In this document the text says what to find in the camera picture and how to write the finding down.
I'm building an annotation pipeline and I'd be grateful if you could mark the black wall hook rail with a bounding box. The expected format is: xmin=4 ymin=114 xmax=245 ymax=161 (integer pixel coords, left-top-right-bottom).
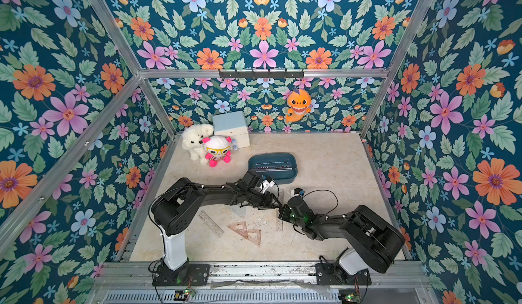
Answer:
xmin=218 ymin=69 xmax=305 ymax=80

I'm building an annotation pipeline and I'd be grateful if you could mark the clear short ruler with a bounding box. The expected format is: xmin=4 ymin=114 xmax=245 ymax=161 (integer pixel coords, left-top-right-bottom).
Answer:
xmin=198 ymin=210 xmax=224 ymax=238

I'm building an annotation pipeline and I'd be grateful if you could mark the white fluffy plush dog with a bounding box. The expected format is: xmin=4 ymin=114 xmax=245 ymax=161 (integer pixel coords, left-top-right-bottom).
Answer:
xmin=182 ymin=124 xmax=214 ymax=165

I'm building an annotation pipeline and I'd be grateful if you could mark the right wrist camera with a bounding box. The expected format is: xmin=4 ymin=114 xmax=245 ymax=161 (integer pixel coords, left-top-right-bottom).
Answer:
xmin=288 ymin=188 xmax=309 ymax=210

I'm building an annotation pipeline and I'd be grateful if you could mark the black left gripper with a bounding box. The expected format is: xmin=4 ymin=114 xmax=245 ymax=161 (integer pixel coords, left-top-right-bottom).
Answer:
xmin=244 ymin=190 xmax=282 ymax=210

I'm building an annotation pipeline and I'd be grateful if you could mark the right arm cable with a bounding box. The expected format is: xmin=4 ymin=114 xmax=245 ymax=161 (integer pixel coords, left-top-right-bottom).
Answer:
xmin=303 ymin=188 xmax=340 ymax=217

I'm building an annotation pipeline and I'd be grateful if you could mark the orange shark plush toy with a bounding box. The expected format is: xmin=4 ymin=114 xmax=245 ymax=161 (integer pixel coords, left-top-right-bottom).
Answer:
xmin=285 ymin=89 xmax=312 ymax=123

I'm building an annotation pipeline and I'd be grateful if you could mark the pink white plush doll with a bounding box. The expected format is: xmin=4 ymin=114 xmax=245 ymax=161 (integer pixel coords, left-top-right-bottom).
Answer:
xmin=203 ymin=135 xmax=232 ymax=167

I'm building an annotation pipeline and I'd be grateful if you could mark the clear stencil ruler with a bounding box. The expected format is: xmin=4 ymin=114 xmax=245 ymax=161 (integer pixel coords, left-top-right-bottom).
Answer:
xmin=275 ymin=187 xmax=284 ymax=232

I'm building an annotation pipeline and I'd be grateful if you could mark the teal plastic storage box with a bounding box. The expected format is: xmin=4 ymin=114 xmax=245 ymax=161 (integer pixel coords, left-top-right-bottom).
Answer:
xmin=247 ymin=153 xmax=298 ymax=184

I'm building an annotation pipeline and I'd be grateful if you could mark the pink stencil ruler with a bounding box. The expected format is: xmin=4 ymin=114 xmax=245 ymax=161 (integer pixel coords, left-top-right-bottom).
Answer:
xmin=251 ymin=163 xmax=294 ymax=169

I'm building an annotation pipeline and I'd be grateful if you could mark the clear protractor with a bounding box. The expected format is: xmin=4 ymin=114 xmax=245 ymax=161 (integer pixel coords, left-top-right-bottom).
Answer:
xmin=231 ymin=206 xmax=247 ymax=218

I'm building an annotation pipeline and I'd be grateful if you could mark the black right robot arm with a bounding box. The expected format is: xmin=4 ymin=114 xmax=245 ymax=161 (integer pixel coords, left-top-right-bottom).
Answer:
xmin=279 ymin=199 xmax=405 ymax=274

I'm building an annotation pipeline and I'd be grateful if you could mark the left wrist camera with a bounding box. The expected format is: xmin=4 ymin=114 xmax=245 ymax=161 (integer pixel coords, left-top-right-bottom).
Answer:
xmin=243 ymin=170 xmax=276 ymax=194

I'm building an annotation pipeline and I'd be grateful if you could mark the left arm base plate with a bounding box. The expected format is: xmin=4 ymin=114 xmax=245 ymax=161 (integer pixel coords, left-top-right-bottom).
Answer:
xmin=152 ymin=262 xmax=210 ymax=287

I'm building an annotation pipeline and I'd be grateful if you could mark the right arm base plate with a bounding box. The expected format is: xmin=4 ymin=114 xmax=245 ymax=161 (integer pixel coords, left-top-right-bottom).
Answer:
xmin=315 ymin=263 xmax=372 ymax=286

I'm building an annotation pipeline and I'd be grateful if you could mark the pink small triangle square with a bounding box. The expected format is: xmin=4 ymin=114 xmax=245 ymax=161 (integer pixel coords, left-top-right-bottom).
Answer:
xmin=246 ymin=229 xmax=262 ymax=247

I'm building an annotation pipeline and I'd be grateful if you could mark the pink triangle set square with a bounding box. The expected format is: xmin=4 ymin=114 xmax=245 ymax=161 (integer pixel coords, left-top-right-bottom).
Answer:
xmin=228 ymin=221 xmax=249 ymax=240

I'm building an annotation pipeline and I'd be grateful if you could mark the white blue storage box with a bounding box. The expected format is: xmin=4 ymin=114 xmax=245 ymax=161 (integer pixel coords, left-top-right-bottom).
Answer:
xmin=213 ymin=111 xmax=250 ymax=148

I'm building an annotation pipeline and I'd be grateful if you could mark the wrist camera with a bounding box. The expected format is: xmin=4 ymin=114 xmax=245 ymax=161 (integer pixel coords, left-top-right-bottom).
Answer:
xmin=243 ymin=170 xmax=276 ymax=194
xmin=288 ymin=188 xmax=309 ymax=210

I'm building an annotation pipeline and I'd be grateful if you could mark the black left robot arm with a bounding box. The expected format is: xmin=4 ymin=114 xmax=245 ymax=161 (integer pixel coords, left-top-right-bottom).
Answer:
xmin=148 ymin=170 xmax=282 ymax=271

